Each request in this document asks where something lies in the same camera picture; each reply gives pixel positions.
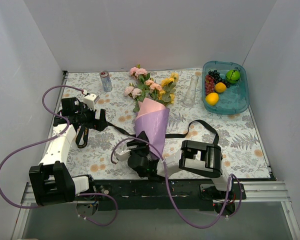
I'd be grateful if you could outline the black ribbon gold lettering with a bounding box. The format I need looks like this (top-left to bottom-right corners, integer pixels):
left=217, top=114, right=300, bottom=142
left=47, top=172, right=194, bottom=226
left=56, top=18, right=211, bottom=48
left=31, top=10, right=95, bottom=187
left=75, top=119, right=220, bottom=149

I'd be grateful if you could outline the pink and purple wrapping paper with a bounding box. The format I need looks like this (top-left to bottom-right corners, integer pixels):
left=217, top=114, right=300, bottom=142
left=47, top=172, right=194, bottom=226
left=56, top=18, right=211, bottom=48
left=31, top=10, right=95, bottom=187
left=134, top=98, right=170, bottom=155

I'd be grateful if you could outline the yellow flower stem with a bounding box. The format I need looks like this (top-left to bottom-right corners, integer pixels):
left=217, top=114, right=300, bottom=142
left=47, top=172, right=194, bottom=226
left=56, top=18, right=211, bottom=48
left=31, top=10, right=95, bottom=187
left=158, top=72, right=179, bottom=107

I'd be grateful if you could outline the orange-pink flower stem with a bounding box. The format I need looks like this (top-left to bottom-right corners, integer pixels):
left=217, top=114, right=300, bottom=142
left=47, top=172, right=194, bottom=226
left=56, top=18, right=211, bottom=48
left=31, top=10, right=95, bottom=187
left=145, top=79, right=163, bottom=101

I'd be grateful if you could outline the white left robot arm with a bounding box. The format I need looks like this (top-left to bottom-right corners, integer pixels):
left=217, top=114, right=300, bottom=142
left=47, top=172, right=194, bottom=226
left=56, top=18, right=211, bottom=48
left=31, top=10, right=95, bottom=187
left=29, top=93, right=108, bottom=206

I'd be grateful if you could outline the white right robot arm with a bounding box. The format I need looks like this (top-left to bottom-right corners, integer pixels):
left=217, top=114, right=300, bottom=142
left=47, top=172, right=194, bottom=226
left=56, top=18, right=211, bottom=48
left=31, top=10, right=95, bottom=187
left=126, top=140, right=235, bottom=200

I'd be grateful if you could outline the clear glass vase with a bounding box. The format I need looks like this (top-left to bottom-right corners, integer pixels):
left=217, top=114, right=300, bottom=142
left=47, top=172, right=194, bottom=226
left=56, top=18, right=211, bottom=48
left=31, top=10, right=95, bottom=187
left=183, top=75, right=199, bottom=108

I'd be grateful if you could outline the floral tablecloth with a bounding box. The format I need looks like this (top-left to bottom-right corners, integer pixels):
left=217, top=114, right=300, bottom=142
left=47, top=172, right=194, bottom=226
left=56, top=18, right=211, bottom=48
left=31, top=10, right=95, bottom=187
left=57, top=69, right=270, bottom=180

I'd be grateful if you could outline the light pink flower stem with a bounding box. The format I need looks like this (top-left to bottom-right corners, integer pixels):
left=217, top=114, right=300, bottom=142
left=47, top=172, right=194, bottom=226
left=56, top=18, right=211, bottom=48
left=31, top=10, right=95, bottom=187
left=123, top=83, right=150, bottom=113

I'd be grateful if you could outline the silver drink can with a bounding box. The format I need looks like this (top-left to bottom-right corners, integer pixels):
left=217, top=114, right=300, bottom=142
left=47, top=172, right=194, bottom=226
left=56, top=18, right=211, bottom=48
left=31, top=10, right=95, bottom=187
left=99, top=70, right=113, bottom=92

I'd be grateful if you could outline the pale pink flower stem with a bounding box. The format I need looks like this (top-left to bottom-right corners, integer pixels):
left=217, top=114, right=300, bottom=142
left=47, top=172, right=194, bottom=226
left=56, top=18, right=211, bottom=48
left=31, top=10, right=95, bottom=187
left=129, top=64, right=150, bottom=84

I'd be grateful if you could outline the red grape bunch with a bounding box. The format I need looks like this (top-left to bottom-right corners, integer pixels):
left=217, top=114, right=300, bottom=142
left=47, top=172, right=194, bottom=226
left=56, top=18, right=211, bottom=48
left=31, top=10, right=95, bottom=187
left=204, top=74, right=216, bottom=95

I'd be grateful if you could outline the orange fruit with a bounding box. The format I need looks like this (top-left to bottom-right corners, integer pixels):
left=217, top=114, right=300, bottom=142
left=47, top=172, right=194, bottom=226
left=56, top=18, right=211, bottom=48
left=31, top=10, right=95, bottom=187
left=214, top=82, right=227, bottom=94

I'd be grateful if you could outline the black grape bunch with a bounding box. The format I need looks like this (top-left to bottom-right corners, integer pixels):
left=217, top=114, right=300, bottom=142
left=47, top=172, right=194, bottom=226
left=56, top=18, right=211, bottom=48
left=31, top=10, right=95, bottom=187
left=208, top=69, right=231, bottom=88

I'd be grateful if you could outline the teal plastic tray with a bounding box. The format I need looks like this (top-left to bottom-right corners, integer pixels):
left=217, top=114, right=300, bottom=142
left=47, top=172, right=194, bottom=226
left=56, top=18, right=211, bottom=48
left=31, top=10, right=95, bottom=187
left=202, top=61, right=250, bottom=115

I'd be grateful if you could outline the green ball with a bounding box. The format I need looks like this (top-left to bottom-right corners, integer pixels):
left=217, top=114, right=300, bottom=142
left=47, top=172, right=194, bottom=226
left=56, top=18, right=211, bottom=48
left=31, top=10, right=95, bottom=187
left=225, top=69, right=241, bottom=84

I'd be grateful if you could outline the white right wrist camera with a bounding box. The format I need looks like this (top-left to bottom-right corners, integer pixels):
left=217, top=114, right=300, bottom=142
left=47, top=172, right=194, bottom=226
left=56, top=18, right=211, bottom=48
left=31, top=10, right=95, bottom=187
left=114, top=148, right=131, bottom=162

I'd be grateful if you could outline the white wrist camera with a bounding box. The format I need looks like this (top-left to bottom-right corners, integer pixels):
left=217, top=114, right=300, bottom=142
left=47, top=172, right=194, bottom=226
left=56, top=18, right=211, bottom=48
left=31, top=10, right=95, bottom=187
left=83, top=93, right=100, bottom=111
left=114, top=148, right=131, bottom=162

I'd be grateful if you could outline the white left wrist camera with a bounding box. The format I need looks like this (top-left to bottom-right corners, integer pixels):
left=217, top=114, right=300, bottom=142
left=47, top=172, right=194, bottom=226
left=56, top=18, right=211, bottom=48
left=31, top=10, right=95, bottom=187
left=83, top=93, right=100, bottom=111

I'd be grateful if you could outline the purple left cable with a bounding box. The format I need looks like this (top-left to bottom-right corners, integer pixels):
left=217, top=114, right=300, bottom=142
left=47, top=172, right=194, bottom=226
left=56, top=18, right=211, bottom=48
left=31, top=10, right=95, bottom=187
left=0, top=85, right=119, bottom=227

